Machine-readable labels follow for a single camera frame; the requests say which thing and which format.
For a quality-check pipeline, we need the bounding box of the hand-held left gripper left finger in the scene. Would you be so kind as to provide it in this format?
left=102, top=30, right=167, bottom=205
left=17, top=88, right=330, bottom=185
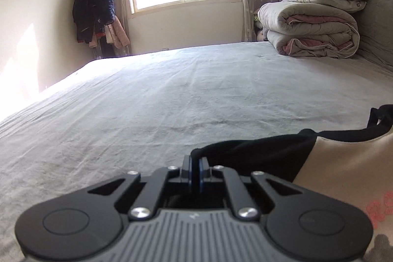
left=87, top=155, right=195, bottom=221

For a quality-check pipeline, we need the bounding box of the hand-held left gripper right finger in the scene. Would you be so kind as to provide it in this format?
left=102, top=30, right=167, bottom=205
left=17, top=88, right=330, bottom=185
left=198, top=157, right=297, bottom=221

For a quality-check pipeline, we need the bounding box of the cream bear print sweatshirt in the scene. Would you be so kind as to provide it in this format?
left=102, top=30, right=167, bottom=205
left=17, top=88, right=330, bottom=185
left=190, top=105, right=393, bottom=262

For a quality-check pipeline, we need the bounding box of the grey bed sheet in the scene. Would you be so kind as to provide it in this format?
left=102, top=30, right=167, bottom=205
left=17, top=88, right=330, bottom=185
left=0, top=41, right=393, bottom=262

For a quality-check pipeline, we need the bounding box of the pink green cloth bundle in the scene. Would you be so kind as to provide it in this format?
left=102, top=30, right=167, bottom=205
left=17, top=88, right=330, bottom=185
left=252, top=9, right=271, bottom=42

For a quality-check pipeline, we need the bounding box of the pink hanging garment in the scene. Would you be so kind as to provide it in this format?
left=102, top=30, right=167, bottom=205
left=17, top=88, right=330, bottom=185
left=103, top=15, right=131, bottom=49

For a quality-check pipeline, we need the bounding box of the folded grey pink quilt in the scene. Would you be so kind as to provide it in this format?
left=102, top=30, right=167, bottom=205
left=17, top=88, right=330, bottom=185
left=257, top=1, right=360, bottom=59

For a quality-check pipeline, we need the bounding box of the dark blue hanging jacket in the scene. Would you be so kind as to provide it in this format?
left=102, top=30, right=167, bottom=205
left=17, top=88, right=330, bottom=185
left=72, top=0, right=115, bottom=44

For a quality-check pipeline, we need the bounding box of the grey quilted headboard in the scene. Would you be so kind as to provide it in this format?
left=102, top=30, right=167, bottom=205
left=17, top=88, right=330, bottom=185
left=328, top=0, right=393, bottom=75

